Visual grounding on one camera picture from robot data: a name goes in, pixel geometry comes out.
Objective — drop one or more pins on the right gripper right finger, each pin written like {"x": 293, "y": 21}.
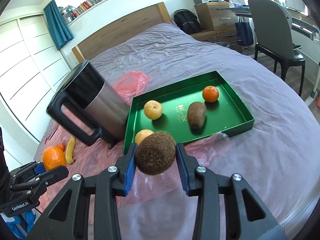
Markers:
{"x": 247, "y": 216}

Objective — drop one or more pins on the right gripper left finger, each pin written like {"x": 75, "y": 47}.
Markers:
{"x": 67, "y": 216}

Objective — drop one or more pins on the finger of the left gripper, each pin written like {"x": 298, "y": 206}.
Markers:
{"x": 40, "y": 183}
{"x": 27, "y": 172}

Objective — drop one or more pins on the yellow banana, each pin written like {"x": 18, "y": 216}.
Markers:
{"x": 69, "y": 151}

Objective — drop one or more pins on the brown kiwi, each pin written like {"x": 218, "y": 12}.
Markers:
{"x": 156, "y": 153}
{"x": 196, "y": 115}

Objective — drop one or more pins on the small orange tangerine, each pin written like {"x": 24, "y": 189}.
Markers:
{"x": 61, "y": 146}

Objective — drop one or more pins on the purple bed cover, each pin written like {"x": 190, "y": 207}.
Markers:
{"x": 278, "y": 157}

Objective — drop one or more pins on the steel black electric kettle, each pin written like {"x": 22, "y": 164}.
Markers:
{"x": 92, "y": 100}

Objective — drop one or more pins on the white wardrobe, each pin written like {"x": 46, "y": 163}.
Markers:
{"x": 32, "y": 68}

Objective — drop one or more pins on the peach-coloured apple in tray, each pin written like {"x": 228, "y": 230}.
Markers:
{"x": 153, "y": 109}

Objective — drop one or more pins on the green rectangular tray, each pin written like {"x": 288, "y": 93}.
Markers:
{"x": 228, "y": 114}

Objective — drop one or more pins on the tangerine in tray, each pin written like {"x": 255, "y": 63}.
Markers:
{"x": 210, "y": 94}

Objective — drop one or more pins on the wooden headboard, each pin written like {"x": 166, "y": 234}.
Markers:
{"x": 121, "y": 30}

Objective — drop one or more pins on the teal curtain left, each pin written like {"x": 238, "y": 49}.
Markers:
{"x": 57, "y": 26}

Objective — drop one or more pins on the navy tote bag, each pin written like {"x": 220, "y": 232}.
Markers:
{"x": 244, "y": 33}

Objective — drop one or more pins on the black backpack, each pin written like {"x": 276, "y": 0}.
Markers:
{"x": 187, "y": 21}

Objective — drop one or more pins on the wooden drawer cabinet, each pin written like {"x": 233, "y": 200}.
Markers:
{"x": 218, "y": 24}

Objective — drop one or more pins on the grey black chair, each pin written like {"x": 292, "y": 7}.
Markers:
{"x": 274, "y": 39}

